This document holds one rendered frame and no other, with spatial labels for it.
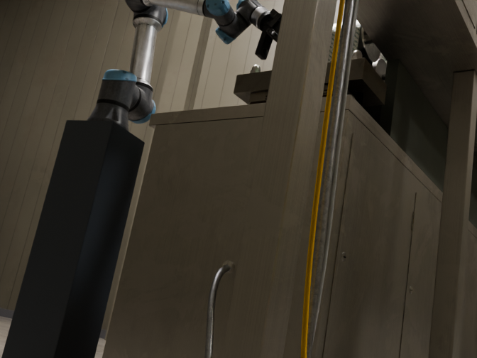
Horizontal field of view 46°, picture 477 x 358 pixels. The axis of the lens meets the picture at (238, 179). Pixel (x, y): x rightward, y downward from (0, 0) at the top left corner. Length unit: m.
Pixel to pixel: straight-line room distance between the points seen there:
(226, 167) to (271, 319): 0.81
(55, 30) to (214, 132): 6.05
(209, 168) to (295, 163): 0.77
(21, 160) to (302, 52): 6.23
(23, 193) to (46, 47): 1.87
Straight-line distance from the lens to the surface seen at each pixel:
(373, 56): 1.84
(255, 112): 1.50
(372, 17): 1.54
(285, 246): 0.75
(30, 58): 7.55
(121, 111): 2.02
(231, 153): 1.49
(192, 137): 1.60
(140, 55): 2.25
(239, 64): 5.85
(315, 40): 0.84
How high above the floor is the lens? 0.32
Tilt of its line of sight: 15 degrees up
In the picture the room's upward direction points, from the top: 11 degrees clockwise
